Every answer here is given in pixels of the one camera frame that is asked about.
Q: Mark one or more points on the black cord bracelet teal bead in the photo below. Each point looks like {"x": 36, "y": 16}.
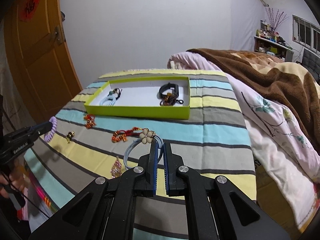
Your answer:
{"x": 114, "y": 94}

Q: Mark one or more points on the black fitness band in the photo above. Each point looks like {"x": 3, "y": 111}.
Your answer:
{"x": 169, "y": 90}

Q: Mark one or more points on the purple blossom branches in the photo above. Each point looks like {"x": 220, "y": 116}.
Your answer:
{"x": 275, "y": 17}

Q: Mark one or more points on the striped pastel blanket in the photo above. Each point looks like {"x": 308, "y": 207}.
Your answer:
{"x": 213, "y": 141}

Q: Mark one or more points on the person's left hand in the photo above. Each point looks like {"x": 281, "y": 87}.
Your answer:
{"x": 16, "y": 178}

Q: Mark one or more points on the pink floral quilt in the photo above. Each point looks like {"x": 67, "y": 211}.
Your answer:
{"x": 287, "y": 165}

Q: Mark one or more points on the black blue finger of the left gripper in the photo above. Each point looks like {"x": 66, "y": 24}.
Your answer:
{"x": 41, "y": 129}

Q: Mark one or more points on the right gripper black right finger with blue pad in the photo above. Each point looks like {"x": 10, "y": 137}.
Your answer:
{"x": 174, "y": 185}

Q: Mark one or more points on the window with bars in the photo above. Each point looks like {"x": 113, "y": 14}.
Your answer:
{"x": 306, "y": 34}

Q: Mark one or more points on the cluttered wall shelf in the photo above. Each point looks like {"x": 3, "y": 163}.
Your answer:
{"x": 268, "y": 41}

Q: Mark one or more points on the red door decoration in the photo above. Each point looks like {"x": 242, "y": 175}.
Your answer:
{"x": 28, "y": 10}

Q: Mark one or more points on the orange wooden door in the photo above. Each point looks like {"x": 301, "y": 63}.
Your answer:
{"x": 42, "y": 71}

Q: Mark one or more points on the brown fleece blanket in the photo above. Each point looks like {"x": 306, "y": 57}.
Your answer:
{"x": 285, "y": 82}

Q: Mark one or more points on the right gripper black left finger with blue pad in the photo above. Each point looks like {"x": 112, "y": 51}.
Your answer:
{"x": 147, "y": 181}

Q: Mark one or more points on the lime green shallow box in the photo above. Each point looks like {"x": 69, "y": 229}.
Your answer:
{"x": 140, "y": 99}

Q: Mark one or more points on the brass door lock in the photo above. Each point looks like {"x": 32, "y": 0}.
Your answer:
{"x": 59, "y": 35}

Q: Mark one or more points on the pink rhinestone hair clip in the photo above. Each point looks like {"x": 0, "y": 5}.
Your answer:
{"x": 116, "y": 169}

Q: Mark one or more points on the small gold black charm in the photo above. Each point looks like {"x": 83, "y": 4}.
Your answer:
{"x": 69, "y": 136}

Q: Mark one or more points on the small red knot ornament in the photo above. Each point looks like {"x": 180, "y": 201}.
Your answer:
{"x": 90, "y": 121}

